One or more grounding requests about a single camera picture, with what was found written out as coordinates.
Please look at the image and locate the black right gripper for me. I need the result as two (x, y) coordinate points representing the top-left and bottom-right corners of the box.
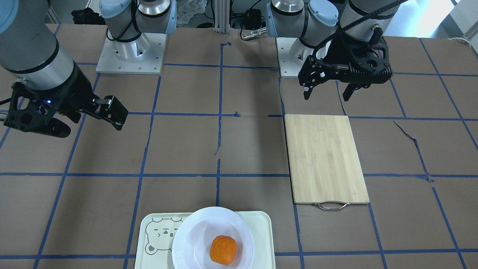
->
(3, 64), (99, 133)

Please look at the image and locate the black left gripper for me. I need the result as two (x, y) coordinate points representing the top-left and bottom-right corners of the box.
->
(298, 28), (393, 87)

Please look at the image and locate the white ribbed plate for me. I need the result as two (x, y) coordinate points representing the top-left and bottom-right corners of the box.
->
(172, 207), (254, 269)

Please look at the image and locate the orange fruit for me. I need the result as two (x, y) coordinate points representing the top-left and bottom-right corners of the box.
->
(209, 235), (238, 265)

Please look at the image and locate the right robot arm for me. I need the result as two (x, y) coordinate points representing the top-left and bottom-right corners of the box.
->
(1, 24), (282, 149)

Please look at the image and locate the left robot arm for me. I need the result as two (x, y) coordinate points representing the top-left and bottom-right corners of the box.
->
(22, 0), (401, 137)

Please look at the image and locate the cream bear tray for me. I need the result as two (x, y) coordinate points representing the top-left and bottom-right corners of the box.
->
(135, 211), (276, 269)

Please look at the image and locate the bamboo cutting board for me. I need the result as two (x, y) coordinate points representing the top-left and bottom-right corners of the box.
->
(285, 114), (369, 210)

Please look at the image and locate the black power adapter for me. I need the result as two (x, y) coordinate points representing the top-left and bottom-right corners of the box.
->
(243, 8), (262, 30)

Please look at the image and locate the black bag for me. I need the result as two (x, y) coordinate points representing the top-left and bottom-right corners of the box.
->
(71, 7), (106, 25)

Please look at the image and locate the white crumpled cloth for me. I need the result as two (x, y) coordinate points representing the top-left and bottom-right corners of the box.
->
(176, 0), (208, 27)

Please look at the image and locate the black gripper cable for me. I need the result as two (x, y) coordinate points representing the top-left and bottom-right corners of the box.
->
(313, 0), (407, 69)

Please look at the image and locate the aluminium frame post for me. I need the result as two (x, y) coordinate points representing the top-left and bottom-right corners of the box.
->
(213, 0), (232, 35)

